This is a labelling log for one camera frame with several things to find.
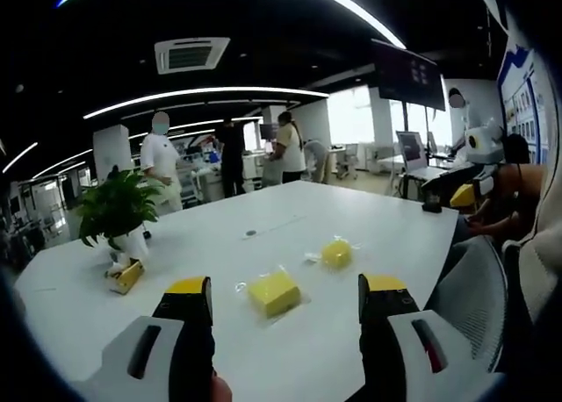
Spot hanging black display screen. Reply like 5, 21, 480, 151
370, 38, 447, 112

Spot yellow silicone block with wrapper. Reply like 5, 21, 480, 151
106, 260, 146, 296

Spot person's head dark hair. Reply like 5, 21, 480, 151
503, 133, 531, 166

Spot round yellow silicone block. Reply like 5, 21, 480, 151
321, 240, 355, 270

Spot ceiling air conditioner vent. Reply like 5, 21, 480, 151
154, 37, 232, 75

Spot person's left hand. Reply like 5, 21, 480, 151
210, 374, 234, 402

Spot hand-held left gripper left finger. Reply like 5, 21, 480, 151
69, 275, 217, 402

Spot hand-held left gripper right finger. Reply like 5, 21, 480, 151
357, 273, 507, 402

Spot person's beige clothing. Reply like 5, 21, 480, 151
502, 154, 562, 327

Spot green potted plant white pot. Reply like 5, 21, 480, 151
77, 166, 162, 263

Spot blue white wall poster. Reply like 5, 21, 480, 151
495, 45, 551, 165

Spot rectangular yellow silicone block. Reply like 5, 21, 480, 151
247, 269, 302, 319

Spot open laptop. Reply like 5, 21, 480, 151
394, 130, 445, 180

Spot white mesh office chair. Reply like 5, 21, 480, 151
422, 234, 509, 373

